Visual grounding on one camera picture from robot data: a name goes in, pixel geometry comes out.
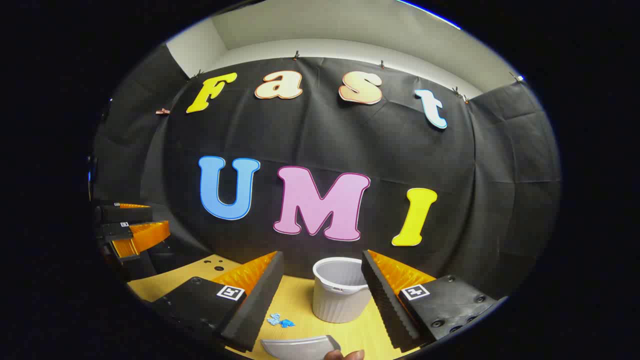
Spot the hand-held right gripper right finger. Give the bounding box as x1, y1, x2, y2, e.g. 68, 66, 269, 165
361, 249, 498, 352

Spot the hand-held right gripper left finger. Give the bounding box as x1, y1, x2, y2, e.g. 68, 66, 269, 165
150, 251, 285, 352

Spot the grey plastic dustpan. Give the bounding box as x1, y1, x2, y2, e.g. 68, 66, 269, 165
260, 335, 342, 360

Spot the wooden desktop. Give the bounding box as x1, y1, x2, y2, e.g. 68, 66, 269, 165
127, 254, 421, 360

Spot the black backdrop cloth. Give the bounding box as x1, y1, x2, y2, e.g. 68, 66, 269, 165
91, 44, 562, 301

